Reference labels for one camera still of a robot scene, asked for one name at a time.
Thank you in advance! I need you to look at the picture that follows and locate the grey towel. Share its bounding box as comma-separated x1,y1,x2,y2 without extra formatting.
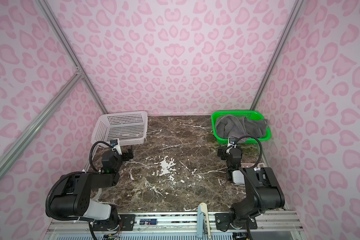
215,115,268,139

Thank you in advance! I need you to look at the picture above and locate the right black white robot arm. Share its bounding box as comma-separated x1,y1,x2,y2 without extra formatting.
217,146,285,229

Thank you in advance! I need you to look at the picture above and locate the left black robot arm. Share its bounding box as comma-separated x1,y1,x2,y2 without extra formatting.
46,148,134,231

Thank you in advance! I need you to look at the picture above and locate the white plastic basket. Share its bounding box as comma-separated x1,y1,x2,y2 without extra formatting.
91,111,148,146

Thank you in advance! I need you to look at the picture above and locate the clear tape roll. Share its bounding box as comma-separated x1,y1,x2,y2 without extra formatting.
91,188,102,201

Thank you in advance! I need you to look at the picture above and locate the green plastic basket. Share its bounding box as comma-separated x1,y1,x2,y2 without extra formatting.
211,110,272,144

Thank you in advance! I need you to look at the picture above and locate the blue label sticker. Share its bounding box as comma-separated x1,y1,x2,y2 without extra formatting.
139,219,158,226

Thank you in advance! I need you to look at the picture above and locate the left diagonal aluminium strut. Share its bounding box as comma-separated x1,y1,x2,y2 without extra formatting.
0,71,82,181

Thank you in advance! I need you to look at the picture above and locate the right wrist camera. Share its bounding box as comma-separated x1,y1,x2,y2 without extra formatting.
227,137,237,148

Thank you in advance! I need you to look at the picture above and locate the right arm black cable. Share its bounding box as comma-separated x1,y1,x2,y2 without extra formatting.
234,134,263,169

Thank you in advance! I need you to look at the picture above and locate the beige clamp handle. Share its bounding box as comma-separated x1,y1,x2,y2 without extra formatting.
197,203,212,240

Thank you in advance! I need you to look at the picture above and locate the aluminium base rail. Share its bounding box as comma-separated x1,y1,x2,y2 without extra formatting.
44,211,307,240

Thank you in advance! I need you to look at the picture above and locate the right corner aluminium post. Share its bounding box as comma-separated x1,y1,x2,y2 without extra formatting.
250,0,307,111

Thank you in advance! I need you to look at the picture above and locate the corner aluminium post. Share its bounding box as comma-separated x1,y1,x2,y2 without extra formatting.
250,0,307,111
36,0,109,114

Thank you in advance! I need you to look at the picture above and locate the left corner aluminium post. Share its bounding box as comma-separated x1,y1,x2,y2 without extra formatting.
36,0,109,114

